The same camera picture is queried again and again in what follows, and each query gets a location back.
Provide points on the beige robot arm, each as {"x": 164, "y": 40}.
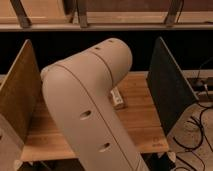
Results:
{"x": 76, "y": 92}

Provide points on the left wooden side panel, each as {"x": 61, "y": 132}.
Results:
{"x": 19, "y": 92}

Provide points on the small white bottle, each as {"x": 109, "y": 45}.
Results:
{"x": 117, "y": 99}

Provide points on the right dark side panel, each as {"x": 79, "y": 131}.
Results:
{"x": 170, "y": 90}

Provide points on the wooden shelf rail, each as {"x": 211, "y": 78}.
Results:
{"x": 105, "y": 15}

